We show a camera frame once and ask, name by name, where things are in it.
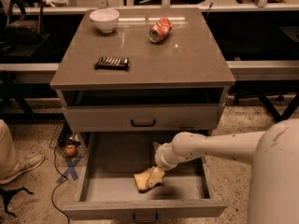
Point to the yellow sponge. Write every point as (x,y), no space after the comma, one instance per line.
(140,180)

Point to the white bowl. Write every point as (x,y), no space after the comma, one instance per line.
(105,20)

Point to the wire basket on floor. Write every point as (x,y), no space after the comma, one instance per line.
(62,137)

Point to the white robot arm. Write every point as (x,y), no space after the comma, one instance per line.
(274,159)

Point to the dark snack bar packet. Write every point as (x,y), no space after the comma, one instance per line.
(113,63)

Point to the black chair base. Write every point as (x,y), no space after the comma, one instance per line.
(280,107)

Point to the grey sneaker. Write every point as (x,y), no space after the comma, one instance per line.
(30,163)

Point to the open middle drawer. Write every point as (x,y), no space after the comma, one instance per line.
(107,189)

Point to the grey drawer cabinet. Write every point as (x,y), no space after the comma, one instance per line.
(186,68)

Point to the orange ball on floor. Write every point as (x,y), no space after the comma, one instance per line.
(70,151)

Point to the closed top drawer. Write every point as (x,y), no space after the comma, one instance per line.
(127,118)

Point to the blue tape cross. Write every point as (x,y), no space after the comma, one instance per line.
(70,170)

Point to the person leg beige trousers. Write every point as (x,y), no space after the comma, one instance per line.
(10,158)

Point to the crushed red soda can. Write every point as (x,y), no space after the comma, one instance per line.
(160,30)

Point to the black chair at left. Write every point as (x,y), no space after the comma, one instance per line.
(22,36)

